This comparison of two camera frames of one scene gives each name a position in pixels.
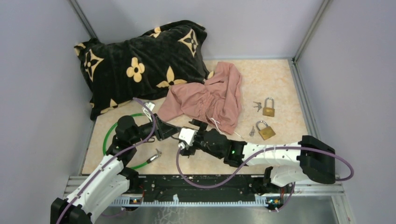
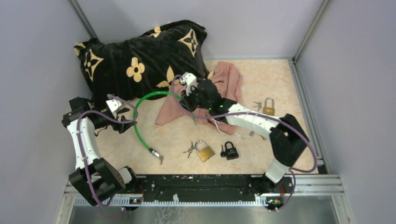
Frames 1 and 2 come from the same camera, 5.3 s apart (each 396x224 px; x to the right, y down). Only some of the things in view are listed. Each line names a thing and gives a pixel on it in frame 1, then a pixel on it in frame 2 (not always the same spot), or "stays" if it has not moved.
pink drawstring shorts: (217, 99) stays
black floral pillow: (144, 66) stays
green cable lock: (158, 152) -> (154, 153)
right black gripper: (191, 150) -> (186, 99)
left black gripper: (163, 129) -> (124, 124)
